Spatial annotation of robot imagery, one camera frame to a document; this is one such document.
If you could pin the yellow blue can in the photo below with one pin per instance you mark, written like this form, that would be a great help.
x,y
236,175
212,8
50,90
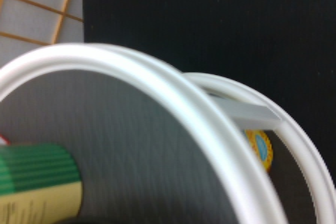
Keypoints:
x,y
261,146

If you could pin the green ribbed can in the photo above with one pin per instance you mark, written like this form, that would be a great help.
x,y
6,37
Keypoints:
x,y
41,188

